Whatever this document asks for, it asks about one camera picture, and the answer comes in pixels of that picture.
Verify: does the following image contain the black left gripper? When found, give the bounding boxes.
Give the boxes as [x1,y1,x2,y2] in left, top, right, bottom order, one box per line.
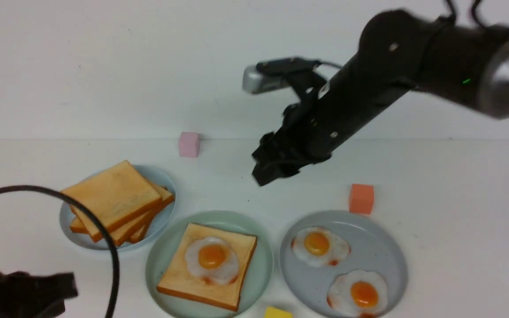
[0,272,79,318]

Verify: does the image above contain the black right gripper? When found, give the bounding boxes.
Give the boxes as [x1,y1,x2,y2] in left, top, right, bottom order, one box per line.
[252,73,339,187]

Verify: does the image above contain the toast slice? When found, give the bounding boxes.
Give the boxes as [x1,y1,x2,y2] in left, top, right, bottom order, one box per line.
[156,223,257,312]
[70,181,175,246]
[128,220,152,244]
[60,160,163,243]

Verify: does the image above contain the fried egg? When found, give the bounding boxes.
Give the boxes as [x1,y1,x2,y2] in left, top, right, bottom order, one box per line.
[327,269,389,318]
[184,237,239,285]
[290,226,351,268]

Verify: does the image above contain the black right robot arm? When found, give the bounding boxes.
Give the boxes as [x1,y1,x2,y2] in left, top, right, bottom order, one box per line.
[243,10,509,186]

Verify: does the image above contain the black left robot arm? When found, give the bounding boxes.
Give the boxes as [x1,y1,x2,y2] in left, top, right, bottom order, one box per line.
[0,271,78,318]

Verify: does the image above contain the orange foam cube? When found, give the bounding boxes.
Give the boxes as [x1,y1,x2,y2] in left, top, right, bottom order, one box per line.
[348,184,375,216]

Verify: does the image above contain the pink foam cube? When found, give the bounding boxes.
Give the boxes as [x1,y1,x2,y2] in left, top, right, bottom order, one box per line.
[179,132,201,158]

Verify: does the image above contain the grey-blue egg plate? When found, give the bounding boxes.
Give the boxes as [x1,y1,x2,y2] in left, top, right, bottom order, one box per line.
[279,211,408,318]

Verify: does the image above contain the mint green centre plate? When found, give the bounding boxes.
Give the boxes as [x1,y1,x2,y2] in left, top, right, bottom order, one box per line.
[145,211,274,318]

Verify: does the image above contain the light blue bread plate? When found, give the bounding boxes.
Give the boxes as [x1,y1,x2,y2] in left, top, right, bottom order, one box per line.
[59,165,178,253]

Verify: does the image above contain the yellow foam cube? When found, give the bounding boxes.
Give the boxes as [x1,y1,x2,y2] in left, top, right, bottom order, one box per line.
[263,306,293,318]

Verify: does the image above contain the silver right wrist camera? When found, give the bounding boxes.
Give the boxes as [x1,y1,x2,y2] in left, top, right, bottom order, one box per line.
[242,57,323,95]

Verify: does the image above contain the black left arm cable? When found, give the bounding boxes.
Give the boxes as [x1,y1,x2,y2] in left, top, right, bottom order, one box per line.
[0,185,120,318]

